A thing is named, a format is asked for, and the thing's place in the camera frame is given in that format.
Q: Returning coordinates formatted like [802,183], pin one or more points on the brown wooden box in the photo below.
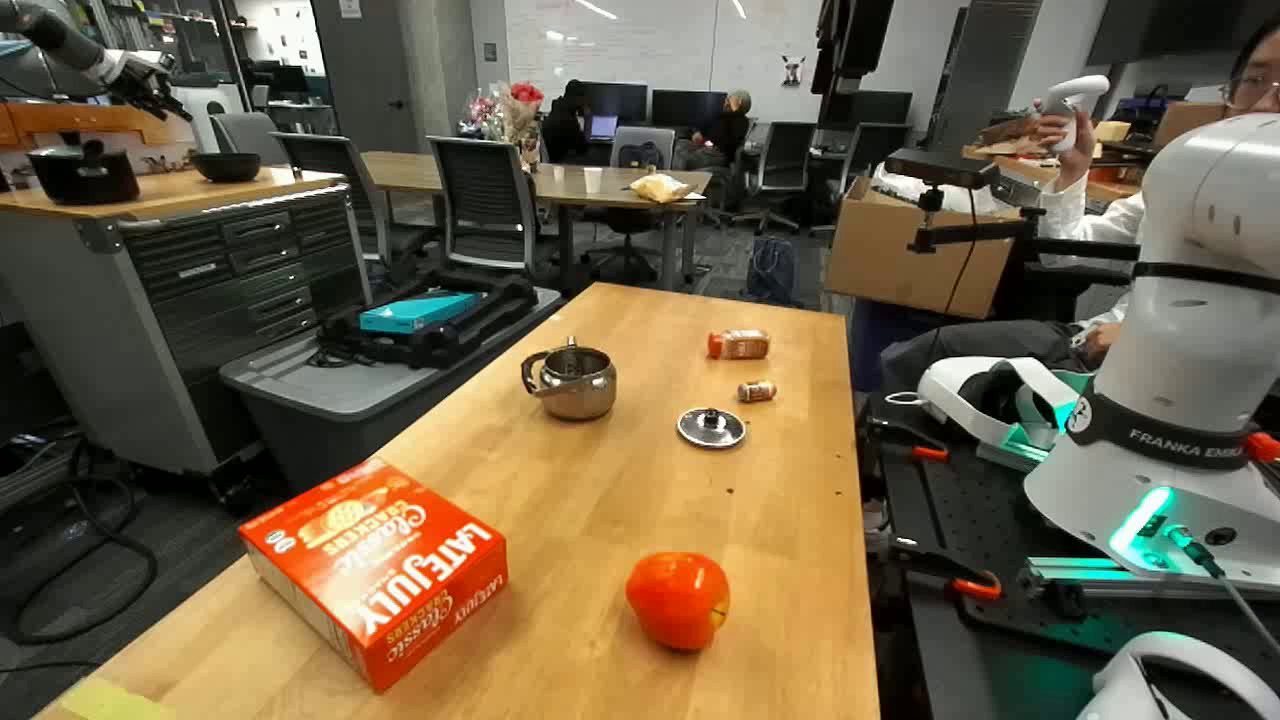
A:
[80,127]

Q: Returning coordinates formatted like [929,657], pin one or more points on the light gray office chair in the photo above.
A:
[250,133]

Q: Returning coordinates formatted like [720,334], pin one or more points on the small yellow-labelled bottle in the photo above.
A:
[756,390]

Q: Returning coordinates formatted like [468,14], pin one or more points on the seated person blond hair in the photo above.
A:
[731,128]

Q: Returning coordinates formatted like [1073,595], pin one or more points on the gray storage bin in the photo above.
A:
[333,402]

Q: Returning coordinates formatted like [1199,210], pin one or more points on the black carrying bag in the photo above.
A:
[493,314]

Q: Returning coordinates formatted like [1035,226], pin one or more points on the yellow bag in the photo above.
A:
[662,191]

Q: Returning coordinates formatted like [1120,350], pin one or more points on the aluminium extrusion rail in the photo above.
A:
[1065,568]

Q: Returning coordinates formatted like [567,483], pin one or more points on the black bowl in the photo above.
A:
[224,167]

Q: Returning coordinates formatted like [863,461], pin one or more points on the large cardboard box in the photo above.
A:
[906,260]

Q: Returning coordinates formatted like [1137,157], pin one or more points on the stainless steel teapot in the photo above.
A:
[579,387]

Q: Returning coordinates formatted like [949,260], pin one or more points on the gray background robot arm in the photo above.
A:
[67,40]

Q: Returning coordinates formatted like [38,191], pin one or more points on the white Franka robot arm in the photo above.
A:
[1202,334]

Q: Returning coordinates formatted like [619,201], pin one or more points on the orange cracker box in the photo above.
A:
[372,573]

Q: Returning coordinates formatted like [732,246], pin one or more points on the pink flower bouquet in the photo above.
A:
[504,111]

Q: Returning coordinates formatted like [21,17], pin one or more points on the black office chair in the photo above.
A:
[874,149]
[786,157]

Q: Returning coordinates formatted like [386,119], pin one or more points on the orange-capped spice bottle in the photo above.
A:
[742,346]

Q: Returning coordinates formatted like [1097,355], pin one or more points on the red-orange toy tomato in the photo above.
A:
[676,601]

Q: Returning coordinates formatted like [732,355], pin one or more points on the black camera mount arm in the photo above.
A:
[1013,235]

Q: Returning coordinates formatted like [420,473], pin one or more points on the white-sleeved operator forearm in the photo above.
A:
[1102,213]

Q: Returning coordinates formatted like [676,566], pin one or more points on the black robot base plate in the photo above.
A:
[962,532]

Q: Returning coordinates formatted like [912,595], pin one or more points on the white curved plastic band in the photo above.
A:
[1174,654]

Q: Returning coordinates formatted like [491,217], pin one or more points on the operator hand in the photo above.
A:
[1073,149]

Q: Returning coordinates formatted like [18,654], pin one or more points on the seated person dark clothes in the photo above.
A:
[560,127]

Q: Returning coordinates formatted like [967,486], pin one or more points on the gray mesh office chair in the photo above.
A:
[333,163]
[483,201]

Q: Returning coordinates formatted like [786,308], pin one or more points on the operator head with glasses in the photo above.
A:
[1263,75]

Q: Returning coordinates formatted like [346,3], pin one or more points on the white VR headset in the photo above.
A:
[953,395]

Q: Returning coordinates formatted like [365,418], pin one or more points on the white VR controller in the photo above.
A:
[1079,95]

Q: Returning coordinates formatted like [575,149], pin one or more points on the gray drawer cabinet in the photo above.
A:
[201,295]

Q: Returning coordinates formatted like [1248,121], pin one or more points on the black computer monitor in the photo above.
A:
[621,104]
[685,111]
[864,104]

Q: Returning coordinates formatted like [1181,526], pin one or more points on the steel teapot lid black knob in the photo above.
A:
[709,428]

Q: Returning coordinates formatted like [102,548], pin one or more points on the teal case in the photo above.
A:
[418,314]

